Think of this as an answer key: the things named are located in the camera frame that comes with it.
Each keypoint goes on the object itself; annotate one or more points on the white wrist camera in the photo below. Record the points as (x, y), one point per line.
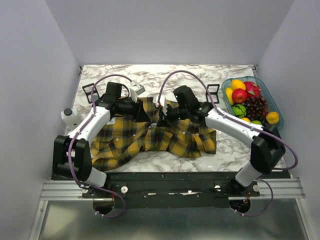
(160, 102)
(136, 90)

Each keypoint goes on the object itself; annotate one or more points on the teal plastic fruit bin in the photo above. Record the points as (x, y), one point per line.
(264, 92)

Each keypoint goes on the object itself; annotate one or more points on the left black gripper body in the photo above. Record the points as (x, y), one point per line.
(131, 108)

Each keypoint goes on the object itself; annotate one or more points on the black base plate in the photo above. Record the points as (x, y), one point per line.
(139, 190)

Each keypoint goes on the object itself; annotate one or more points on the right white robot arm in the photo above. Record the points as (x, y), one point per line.
(266, 150)

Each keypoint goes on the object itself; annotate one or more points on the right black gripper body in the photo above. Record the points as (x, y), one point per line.
(173, 114)

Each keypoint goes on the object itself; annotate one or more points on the yellow mango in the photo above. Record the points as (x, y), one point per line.
(237, 84)

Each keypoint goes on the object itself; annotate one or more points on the black display frame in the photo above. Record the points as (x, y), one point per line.
(213, 92)
(91, 92)

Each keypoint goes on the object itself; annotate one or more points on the aluminium rail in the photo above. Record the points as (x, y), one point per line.
(68, 190)

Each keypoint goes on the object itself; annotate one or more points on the left black display frame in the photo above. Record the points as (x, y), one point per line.
(91, 92)

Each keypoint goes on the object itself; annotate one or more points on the orange fruit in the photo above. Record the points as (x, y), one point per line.
(272, 117)

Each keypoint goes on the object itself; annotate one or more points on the white bottle black cap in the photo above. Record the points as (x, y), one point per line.
(72, 117)

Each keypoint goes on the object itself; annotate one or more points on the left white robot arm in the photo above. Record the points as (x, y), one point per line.
(71, 153)

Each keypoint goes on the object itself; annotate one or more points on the red apple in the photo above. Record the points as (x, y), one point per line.
(239, 96)

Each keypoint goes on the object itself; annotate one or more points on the yellow lemon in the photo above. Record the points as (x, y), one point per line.
(229, 91)

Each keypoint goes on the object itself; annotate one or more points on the right black display frame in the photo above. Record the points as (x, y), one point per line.
(213, 92)

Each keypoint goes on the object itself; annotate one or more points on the red dragon fruit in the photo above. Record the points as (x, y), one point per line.
(252, 89)

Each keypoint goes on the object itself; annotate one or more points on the yellow plaid flannel shirt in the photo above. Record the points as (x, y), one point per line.
(118, 143)

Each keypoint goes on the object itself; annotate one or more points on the green striped melon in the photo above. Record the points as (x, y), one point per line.
(239, 110)

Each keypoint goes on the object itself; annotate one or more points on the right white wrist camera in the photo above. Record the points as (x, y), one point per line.
(160, 102)

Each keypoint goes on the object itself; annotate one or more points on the dark purple grapes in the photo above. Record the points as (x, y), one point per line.
(256, 108)

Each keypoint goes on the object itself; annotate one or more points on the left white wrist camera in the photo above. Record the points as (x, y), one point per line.
(136, 90)

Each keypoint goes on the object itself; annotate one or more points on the green apple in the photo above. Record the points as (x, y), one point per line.
(256, 122)

